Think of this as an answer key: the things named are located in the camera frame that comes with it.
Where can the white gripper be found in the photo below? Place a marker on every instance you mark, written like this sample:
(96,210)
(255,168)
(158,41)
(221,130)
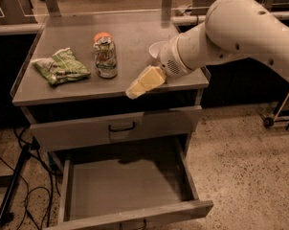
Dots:
(168,58)

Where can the green 7up can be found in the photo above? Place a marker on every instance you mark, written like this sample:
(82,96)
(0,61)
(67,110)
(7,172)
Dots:
(105,57)

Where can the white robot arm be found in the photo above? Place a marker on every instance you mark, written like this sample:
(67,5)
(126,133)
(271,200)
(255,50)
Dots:
(232,30)

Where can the grey metal drawer cabinet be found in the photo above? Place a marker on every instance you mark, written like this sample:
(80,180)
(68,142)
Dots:
(134,33)

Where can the grey top drawer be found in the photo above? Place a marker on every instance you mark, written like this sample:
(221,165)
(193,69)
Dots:
(82,133)

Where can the open grey middle drawer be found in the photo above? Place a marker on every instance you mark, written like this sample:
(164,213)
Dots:
(130,186)

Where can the white ceramic bowl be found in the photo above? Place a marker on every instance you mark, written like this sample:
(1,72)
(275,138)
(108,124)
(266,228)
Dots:
(155,48)

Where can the orange fruit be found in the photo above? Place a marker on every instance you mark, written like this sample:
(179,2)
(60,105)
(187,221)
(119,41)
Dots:
(101,35)

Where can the green chip bag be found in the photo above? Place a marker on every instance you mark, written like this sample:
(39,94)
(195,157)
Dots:
(61,67)

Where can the black stand pole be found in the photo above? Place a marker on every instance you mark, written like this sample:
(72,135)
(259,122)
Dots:
(5,205)

